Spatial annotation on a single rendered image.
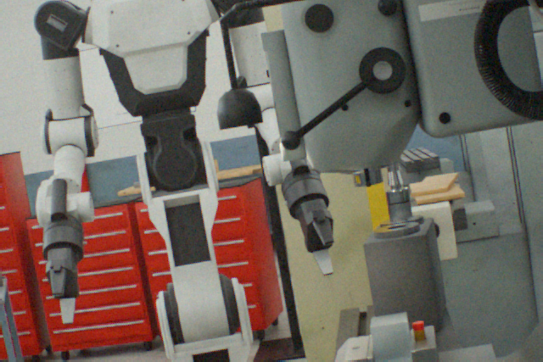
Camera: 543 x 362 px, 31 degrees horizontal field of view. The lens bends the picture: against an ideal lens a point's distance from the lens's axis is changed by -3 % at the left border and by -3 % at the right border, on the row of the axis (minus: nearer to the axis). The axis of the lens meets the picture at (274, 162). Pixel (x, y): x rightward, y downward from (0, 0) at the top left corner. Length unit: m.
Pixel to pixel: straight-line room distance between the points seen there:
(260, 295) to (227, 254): 0.32
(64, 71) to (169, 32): 0.27
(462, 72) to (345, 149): 0.22
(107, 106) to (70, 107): 8.63
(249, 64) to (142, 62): 0.26
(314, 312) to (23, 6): 8.33
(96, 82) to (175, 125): 8.74
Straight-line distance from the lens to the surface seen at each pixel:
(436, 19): 1.49
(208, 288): 2.20
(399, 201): 1.97
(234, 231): 6.17
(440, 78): 1.49
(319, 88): 1.51
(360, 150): 1.53
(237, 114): 1.57
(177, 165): 2.28
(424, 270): 1.85
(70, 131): 2.32
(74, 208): 2.12
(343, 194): 3.34
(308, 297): 3.40
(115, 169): 10.97
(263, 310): 6.24
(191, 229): 2.27
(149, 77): 2.25
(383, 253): 1.85
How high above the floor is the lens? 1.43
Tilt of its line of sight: 3 degrees down
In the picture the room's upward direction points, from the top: 10 degrees counter-clockwise
